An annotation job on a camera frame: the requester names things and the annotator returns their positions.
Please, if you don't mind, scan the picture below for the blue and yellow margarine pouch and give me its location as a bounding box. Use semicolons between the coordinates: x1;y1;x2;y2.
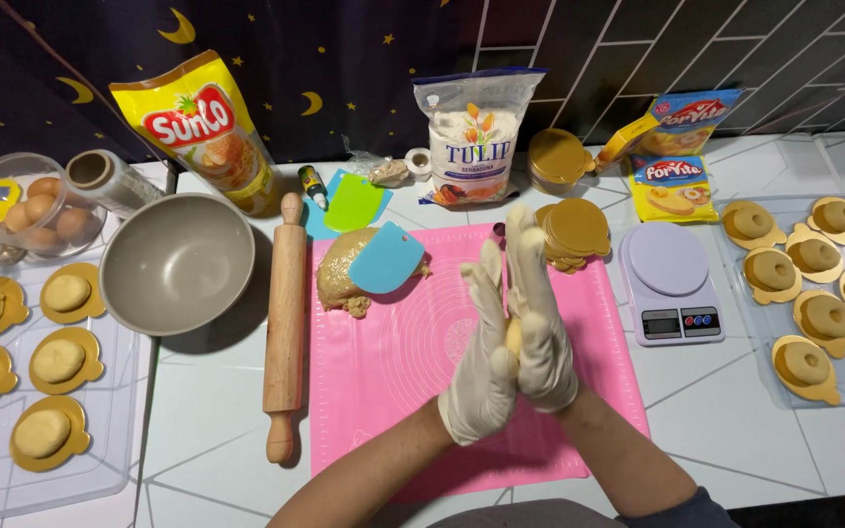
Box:
639;88;745;157

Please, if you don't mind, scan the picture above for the yellow cooking oil pouch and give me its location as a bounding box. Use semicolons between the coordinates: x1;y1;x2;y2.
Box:
109;50;281;218

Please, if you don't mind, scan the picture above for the person's dark blue sleeve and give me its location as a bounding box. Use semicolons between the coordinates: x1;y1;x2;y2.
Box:
615;486;740;528

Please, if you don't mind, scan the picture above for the clear plastic tray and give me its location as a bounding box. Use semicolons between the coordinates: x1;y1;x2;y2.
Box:
712;192;845;410
0;259;142;526

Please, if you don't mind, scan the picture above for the light blue plastic scraper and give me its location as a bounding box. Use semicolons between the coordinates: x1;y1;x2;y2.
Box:
303;169;395;242

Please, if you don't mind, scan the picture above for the lilac digital kitchen scale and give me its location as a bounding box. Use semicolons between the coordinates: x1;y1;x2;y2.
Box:
618;221;727;348

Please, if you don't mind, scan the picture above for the wooden rolling pin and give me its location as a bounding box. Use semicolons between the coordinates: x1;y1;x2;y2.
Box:
262;192;308;465

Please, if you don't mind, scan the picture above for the clear plastic bag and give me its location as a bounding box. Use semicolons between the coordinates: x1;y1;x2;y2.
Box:
341;135;411;189

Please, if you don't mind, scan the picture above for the plastic wrap roll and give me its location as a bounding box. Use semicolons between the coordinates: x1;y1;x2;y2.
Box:
65;150;167;220

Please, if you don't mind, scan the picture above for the green plastic dough scraper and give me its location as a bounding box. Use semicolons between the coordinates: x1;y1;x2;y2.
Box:
323;173;384;234

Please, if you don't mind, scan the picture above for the dark star-print curtain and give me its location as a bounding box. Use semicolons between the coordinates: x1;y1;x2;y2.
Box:
0;0;484;180

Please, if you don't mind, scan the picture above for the grey mixing bowl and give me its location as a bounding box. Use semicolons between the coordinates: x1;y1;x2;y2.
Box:
99;193;257;337

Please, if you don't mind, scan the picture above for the group of gold boards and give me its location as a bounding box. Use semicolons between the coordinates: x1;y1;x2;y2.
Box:
719;196;845;407

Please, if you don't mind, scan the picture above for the white flour bag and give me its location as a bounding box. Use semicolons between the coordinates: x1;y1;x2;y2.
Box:
413;67;549;208

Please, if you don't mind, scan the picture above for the person's right hand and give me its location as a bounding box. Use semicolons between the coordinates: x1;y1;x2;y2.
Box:
504;203;579;413

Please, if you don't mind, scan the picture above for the person's left hand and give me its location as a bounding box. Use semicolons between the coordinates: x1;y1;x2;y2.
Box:
438;239;521;447

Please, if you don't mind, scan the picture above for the pink silicone baking mat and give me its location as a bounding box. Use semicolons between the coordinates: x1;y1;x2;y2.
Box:
309;223;651;504

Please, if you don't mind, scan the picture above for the wrapped stack of gold boards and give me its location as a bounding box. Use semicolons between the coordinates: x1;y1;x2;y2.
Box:
527;129;597;197

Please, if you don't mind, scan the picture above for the blue plastic dough scraper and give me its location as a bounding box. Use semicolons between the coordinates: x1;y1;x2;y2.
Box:
348;221;428;296

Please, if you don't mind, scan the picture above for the small green-capped colouring bottle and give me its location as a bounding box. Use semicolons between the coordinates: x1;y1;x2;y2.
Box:
298;165;330;212

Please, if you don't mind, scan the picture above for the loose stack of gold boards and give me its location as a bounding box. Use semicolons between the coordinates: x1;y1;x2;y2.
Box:
534;198;613;275

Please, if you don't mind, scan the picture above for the small white tape roll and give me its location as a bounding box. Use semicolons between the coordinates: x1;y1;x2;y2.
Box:
404;148;433;183

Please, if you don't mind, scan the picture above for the yellow margarine box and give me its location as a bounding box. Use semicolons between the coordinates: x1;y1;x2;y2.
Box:
593;113;660;174

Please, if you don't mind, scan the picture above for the large dough lump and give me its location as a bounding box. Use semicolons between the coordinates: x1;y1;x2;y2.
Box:
316;227;433;318

